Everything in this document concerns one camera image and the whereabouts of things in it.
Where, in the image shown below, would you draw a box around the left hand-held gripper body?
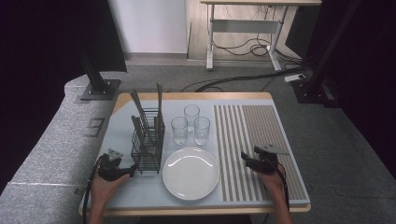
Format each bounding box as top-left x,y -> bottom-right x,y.
97,148 -> 133,182

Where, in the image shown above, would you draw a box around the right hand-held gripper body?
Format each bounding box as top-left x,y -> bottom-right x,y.
253,144 -> 291,175

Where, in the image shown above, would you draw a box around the black wire cutlery basket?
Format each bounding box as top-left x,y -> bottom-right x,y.
130,107 -> 166,175

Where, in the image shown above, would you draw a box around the white round plate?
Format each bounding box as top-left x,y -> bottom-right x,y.
162,147 -> 220,202

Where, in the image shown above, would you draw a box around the person's left hand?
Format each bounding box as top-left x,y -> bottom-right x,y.
90,172 -> 132,209

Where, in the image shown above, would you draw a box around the person's right hand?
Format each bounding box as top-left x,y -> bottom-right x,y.
260,169 -> 287,200

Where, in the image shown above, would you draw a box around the striped grey placemat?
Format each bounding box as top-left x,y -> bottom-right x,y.
213,105 -> 309,203

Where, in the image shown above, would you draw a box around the light blue table mat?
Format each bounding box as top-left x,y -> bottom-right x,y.
81,98 -> 312,210

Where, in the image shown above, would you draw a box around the short silver cutlery piece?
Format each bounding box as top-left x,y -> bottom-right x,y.
131,115 -> 147,154

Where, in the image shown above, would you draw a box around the clear drinking glass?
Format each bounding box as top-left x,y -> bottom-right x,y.
170,116 -> 190,147
183,105 -> 201,133
193,116 -> 212,147

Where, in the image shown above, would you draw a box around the long silver cutlery piece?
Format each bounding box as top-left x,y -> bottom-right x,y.
129,89 -> 149,133

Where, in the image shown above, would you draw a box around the white power strip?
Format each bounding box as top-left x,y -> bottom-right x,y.
284,73 -> 307,84

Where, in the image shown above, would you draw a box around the white standing desk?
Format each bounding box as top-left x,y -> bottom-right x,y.
200,0 -> 323,72

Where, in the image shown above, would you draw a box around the black curtain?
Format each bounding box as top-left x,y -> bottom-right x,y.
285,0 -> 396,172

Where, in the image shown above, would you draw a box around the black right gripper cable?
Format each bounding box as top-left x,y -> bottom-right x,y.
275,161 -> 291,213

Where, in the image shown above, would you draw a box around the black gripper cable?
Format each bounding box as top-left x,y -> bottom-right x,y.
275,161 -> 291,213
82,154 -> 106,224

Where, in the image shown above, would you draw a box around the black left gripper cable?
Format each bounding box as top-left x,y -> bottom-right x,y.
82,154 -> 106,224

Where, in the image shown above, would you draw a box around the black floor cable bundle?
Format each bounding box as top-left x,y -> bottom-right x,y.
180,63 -> 309,93

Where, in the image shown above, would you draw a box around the black stand with base plate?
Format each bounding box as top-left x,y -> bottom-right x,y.
78,46 -> 122,102

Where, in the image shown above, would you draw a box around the tangled cables under desk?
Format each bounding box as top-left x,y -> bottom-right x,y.
211,5 -> 304,64

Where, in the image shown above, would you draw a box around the black metal frame stand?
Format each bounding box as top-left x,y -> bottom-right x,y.
292,0 -> 364,108

